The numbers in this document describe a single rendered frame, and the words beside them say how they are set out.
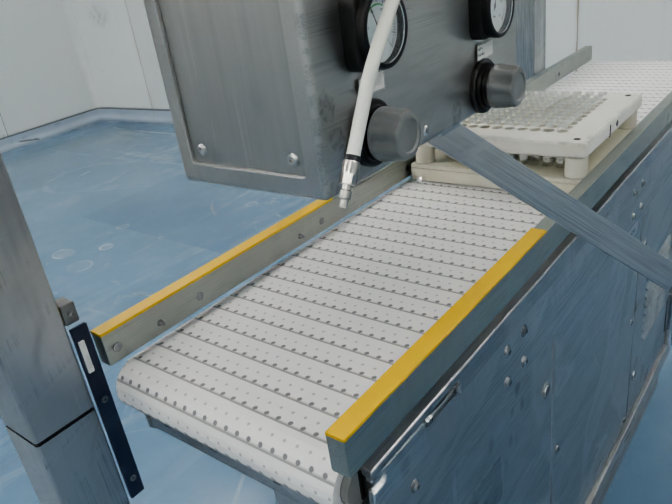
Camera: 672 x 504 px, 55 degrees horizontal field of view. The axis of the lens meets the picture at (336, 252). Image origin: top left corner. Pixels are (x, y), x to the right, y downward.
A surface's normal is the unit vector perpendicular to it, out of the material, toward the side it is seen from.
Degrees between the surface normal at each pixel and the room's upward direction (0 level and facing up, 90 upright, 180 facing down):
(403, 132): 90
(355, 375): 0
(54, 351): 90
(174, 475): 0
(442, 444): 90
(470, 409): 90
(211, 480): 0
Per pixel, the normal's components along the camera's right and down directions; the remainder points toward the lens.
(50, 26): 0.82, 0.15
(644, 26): -0.56, 0.42
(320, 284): -0.13, -0.90
